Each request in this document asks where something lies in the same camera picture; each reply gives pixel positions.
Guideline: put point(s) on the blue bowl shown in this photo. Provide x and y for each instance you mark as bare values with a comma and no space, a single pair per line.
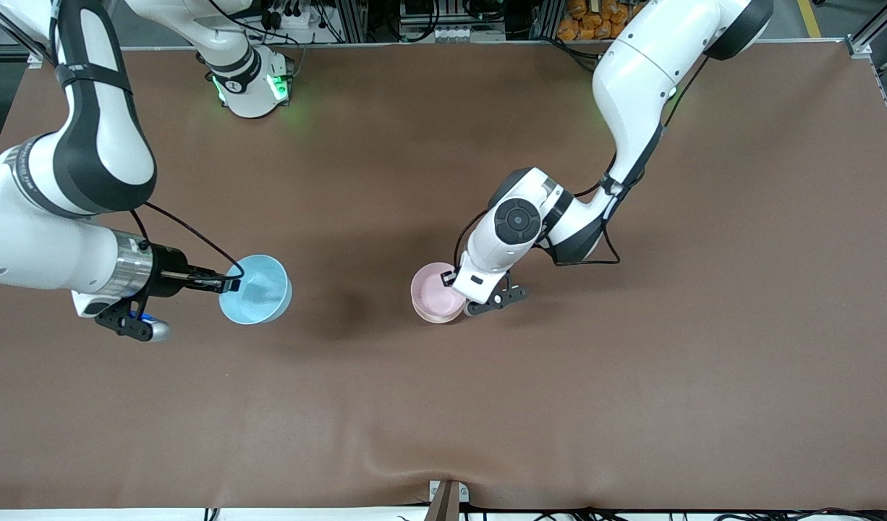
259,293

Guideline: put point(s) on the aluminium frame profile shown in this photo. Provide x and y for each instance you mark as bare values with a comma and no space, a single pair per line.
859,45
32,56

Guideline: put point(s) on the aluminium frame post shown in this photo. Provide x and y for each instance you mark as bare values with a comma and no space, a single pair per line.
353,22
548,18

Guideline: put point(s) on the white power strip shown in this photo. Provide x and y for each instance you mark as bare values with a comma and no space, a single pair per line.
291,20

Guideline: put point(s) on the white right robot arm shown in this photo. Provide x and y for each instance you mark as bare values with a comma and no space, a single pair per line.
24,239

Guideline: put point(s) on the orange snack packets pile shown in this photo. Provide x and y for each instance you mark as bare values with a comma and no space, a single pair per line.
581,29

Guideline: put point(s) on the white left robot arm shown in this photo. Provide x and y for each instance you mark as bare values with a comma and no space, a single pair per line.
631,72

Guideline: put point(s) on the white connector block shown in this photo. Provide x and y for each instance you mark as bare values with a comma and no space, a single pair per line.
454,32

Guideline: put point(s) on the metal camera stand bracket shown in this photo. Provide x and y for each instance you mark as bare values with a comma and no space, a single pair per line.
447,503

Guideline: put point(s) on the pink bowl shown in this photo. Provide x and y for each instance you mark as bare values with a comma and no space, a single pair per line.
433,289

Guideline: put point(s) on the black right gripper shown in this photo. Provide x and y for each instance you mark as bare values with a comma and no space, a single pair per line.
168,270

